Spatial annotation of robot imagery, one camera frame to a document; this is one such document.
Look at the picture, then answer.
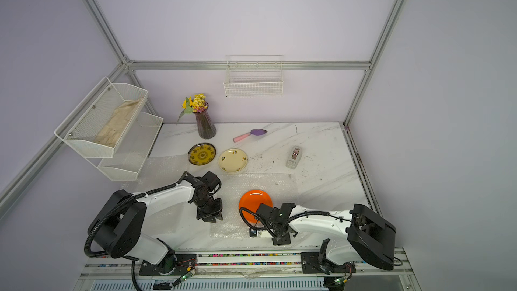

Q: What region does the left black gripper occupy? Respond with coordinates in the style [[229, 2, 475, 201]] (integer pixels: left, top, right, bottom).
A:
[[194, 195, 223, 223]]

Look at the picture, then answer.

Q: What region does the pink purple scoop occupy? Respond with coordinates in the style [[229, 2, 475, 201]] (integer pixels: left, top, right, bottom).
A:
[[233, 129, 267, 143]]

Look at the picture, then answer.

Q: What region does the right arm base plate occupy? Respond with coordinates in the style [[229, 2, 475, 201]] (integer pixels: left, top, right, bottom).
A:
[[300, 252, 356, 275]]

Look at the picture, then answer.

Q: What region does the grey tape dispenser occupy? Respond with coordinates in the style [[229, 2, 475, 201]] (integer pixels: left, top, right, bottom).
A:
[[286, 146, 302, 169]]

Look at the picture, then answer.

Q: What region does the clear bubble wrap sheet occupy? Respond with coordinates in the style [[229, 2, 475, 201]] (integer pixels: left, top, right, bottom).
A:
[[209, 173, 299, 239]]

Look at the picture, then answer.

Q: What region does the orange plate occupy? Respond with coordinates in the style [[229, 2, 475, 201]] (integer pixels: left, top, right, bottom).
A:
[[238, 189, 273, 226]]

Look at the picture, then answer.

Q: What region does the cream yellow plate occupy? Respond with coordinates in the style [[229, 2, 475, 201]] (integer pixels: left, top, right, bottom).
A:
[[218, 148, 249, 173]]

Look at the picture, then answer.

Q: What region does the beige folded cloth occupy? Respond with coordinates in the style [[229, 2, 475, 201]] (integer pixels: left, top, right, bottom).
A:
[[94, 98, 142, 148]]

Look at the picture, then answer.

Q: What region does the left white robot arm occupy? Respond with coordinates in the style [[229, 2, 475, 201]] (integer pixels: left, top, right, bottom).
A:
[[83, 171, 223, 271]]

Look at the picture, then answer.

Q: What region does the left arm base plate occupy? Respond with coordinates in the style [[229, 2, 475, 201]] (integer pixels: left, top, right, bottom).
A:
[[139, 253, 197, 276]]

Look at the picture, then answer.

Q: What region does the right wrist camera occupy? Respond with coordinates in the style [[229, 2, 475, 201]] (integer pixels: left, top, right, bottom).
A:
[[249, 228, 275, 238]]

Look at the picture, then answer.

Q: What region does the white mesh upper shelf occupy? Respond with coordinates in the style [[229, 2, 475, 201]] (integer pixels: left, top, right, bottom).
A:
[[54, 77, 148, 158]]

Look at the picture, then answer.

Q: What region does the white wire wall basket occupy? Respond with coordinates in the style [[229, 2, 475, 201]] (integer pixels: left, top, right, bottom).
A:
[[223, 55, 284, 98]]

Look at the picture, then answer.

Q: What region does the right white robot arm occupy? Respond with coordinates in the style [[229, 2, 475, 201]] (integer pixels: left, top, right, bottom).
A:
[[239, 203, 397, 273]]

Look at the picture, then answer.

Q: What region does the white mesh lower shelf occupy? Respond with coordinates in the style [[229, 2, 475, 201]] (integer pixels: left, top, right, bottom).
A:
[[97, 112, 163, 181]]

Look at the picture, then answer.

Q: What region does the white mesh shelf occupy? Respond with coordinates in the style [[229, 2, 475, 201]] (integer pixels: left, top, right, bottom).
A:
[[54, 77, 148, 158], [97, 112, 163, 181]]

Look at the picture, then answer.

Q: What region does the dark yellow patterned plate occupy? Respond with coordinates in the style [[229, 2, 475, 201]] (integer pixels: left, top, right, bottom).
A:
[[188, 143, 217, 166]]

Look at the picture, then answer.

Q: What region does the yellow flower bouquet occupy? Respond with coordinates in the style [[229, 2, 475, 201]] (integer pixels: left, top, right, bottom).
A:
[[177, 94, 209, 123]]

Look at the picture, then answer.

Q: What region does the dark glass vase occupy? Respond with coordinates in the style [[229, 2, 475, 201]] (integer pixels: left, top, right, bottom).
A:
[[195, 110, 217, 140]]

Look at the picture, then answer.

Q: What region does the aluminium mounting rail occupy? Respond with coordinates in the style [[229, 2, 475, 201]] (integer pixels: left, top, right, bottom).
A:
[[78, 248, 415, 280]]

